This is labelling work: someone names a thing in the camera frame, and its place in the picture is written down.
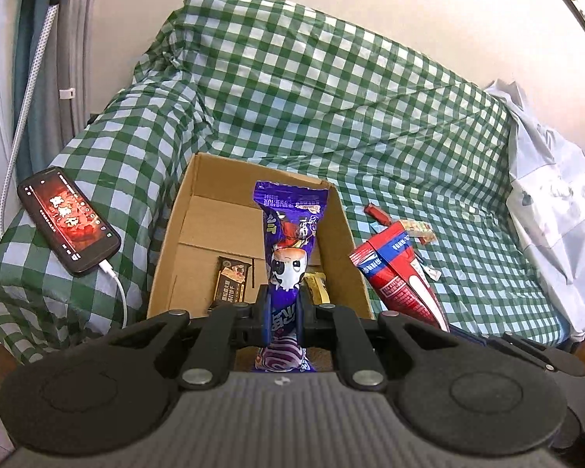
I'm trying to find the pastel candy packet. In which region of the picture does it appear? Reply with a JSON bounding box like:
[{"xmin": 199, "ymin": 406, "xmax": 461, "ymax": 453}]
[{"xmin": 402, "ymin": 219, "xmax": 438, "ymax": 245}]

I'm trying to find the teal curtain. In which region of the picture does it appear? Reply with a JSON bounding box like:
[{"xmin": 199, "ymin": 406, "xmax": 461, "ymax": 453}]
[{"xmin": 10, "ymin": 0, "xmax": 103, "ymax": 158}]

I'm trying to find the brown cardboard box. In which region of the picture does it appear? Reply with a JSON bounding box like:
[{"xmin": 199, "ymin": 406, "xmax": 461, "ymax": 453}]
[{"xmin": 146, "ymin": 152, "xmax": 377, "ymax": 333}]

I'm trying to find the red snack packet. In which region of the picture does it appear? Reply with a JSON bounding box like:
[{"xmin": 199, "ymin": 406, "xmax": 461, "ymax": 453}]
[{"xmin": 348, "ymin": 222, "xmax": 450, "ymax": 333}]

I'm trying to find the green checkered cloth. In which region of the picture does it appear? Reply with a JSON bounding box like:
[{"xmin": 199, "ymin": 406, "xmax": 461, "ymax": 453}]
[{"xmin": 0, "ymin": 0, "xmax": 574, "ymax": 367}]

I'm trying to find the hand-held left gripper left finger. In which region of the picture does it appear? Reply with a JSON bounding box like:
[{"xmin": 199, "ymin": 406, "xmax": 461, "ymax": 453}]
[{"xmin": 110, "ymin": 287, "xmax": 274, "ymax": 391}]

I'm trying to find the black smartphone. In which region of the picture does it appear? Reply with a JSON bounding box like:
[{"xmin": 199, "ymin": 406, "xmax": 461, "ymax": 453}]
[{"xmin": 17, "ymin": 167, "xmax": 122, "ymax": 278}]

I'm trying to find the gold wrapped snack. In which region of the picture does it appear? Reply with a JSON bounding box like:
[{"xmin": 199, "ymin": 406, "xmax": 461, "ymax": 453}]
[{"xmin": 302, "ymin": 273, "xmax": 332, "ymax": 306}]

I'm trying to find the white charging cable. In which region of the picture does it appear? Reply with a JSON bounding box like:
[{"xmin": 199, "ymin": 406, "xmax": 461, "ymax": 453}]
[{"xmin": 97, "ymin": 261, "xmax": 130, "ymax": 328}]

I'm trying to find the purple cartoon snack packet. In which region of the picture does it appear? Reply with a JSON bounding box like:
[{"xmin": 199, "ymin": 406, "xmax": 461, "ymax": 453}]
[{"xmin": 251, "ymin": 180, "xmax": 330, "ymax": 374}]

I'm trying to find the grey braided cable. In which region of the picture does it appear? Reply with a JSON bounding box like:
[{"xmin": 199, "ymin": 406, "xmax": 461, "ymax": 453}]
[{"xmin": 0, "ymin": 2, "xmax": 59, "ymax": 237}]

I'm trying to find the dark brown snack bar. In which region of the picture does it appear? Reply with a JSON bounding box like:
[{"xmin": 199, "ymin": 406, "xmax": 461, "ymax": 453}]
[{"xmin": 209, "ymin": 256, "xmax": 252, "ymax": 311}]

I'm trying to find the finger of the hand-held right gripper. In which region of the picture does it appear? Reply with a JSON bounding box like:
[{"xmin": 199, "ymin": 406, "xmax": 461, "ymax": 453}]
[{"xmin": 487, "ymin": 331, "xmax": 585, "ymax": 378}]

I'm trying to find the red gold candy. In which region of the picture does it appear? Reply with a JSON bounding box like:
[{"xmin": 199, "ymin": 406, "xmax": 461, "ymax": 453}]
[{"xmin": 363, "ymin": 203, "xmax": 392, "ymax": 228}]

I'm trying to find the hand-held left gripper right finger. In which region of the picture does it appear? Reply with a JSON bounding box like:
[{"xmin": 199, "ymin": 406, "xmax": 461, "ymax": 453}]
[{"xmin": 295, "ymin": 287, "xmax": 450, "ymax": 391}]

